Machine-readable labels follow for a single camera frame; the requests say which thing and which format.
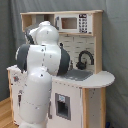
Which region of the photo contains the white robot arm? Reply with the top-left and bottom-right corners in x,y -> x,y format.
16,21 -> 70,128

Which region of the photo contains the wooden toy kitchen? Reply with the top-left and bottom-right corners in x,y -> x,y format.
8,10 -> 115,128

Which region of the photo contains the grey toy sink basin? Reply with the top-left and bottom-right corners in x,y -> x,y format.
63,69 -> 92,81

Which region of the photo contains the black toy faucet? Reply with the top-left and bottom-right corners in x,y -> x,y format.
76,50 -> 94,70

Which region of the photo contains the grey toy ice dispenser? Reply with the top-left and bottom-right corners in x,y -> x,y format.
55,93 -> 71,120

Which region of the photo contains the toy microwave oven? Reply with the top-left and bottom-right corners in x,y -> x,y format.
55,14 -> 93,34

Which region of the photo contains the left red stove knob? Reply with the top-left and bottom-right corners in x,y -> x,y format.
13,76 -> 19,82

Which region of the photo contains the grey toy range hood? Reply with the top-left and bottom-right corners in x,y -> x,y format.
27,15 -> 44,30

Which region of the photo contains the grey cabinet door handle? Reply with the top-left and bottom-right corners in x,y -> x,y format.
48,104 -> 52,119

